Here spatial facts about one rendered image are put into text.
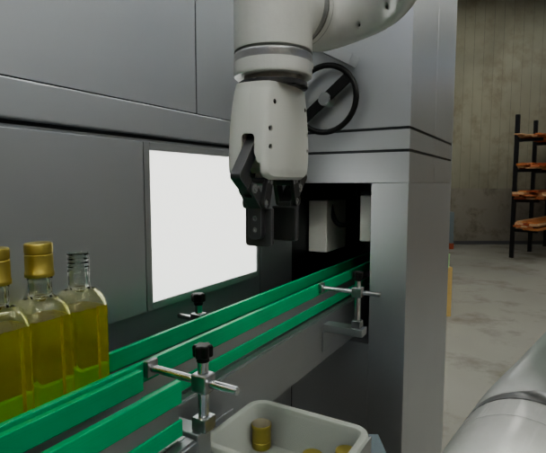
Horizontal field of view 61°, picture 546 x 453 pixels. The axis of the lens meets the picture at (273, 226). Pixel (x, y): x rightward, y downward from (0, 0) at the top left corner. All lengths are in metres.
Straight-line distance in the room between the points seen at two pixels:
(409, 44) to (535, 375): 1.11
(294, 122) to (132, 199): 0.49
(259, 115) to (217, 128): 0.68
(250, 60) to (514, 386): 0.39
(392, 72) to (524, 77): 11.04
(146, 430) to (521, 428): 0.44
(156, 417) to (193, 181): 0.56
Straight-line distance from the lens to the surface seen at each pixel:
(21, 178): 0.80
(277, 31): 0.49
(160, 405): 0.67
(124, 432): 0.63
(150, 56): 1.04
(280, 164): 0.48
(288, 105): 0.50
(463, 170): 11.64
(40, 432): 0.65
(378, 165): 1.41
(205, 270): 1.11
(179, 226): 1.03
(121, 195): 0.91
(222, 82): 1.22
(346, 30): 0.58
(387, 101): 1.42
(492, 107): 12.01
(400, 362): 1.48
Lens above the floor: 1.41
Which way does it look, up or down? 5 degrees down
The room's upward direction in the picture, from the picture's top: straight up
